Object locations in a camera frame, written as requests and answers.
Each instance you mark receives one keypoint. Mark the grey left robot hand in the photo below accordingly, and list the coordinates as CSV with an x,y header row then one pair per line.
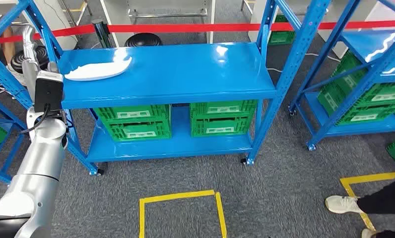
x,y
30,82

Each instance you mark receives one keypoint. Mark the red barrier belt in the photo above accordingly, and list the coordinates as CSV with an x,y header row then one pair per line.
x,y
69,31
217,27

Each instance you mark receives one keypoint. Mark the black ribbed round base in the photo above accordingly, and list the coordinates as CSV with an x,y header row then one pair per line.
x,y
16,62

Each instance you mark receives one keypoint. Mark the white table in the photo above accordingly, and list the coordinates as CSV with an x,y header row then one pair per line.
x,y
113,16

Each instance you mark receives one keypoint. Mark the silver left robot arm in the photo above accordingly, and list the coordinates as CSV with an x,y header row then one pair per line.
x,y
39,164

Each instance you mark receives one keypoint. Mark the white curved plastic part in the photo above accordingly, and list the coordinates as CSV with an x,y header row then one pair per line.
x,y
95,70

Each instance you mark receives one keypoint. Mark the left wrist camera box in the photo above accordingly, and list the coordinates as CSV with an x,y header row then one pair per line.
x,y
48,93

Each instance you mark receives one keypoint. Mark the black stanchion post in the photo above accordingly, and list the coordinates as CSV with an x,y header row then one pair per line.
x,y
102,33

